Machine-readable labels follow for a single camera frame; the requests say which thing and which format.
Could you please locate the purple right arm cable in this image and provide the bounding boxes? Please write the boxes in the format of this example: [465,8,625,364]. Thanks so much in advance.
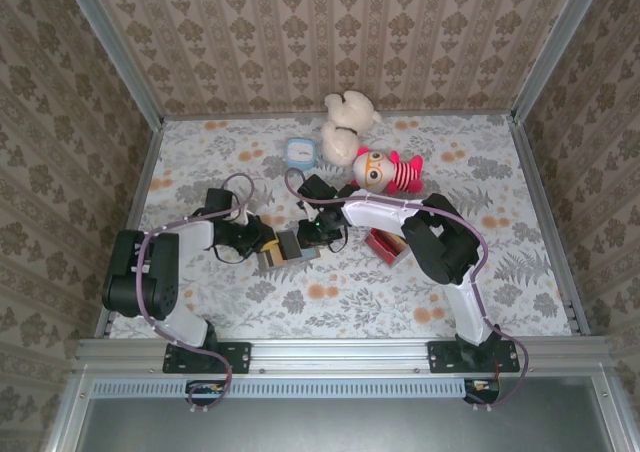
[284,167,530,414]

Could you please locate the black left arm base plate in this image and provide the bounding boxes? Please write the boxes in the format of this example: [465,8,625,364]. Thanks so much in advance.
[163,340,252,375]

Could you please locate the light blue alarm clock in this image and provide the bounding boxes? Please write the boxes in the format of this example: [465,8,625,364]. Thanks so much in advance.
[284,136,318,170]

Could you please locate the aluminium frame post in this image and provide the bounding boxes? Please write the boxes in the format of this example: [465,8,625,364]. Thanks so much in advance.
[58,0,166,129]
[509,0,610,124]

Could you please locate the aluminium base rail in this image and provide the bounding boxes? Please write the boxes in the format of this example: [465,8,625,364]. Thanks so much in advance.
[73,335,612,374]

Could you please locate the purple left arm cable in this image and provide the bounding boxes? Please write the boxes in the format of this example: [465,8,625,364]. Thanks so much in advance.
[134,172,256,416]

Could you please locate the floral tablecloth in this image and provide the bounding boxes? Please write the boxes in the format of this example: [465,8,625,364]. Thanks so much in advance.
[106,113,574,341]

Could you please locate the grey card holder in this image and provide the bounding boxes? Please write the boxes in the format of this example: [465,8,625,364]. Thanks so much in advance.
[255,228,322,274]

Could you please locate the cream plush bear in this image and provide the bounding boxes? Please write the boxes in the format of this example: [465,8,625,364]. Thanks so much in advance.
[319,90,384,168]

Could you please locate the aluminium side rail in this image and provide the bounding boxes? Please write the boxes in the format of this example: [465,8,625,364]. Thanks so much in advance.
[93,120,167,339]
[508,115,592,337]

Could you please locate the red card stack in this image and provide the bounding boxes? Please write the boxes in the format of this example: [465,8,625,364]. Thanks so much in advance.
[372,229,402,257]

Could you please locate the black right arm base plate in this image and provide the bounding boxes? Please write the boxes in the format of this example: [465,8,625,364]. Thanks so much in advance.
[426,338,521,375]

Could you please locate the grey metal panel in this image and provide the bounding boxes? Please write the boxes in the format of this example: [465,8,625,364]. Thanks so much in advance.
[74,395,609,452]

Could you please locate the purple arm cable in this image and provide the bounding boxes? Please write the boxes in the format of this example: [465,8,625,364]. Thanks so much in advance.
[134,172,256,416]
[284,167,530,414]

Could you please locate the grey slotted cable duct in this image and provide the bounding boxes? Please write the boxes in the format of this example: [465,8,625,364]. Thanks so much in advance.
[91,376,502,399]

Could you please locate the pink striped plush doll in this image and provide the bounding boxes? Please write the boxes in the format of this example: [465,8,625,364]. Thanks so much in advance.
[351,145,426,196]

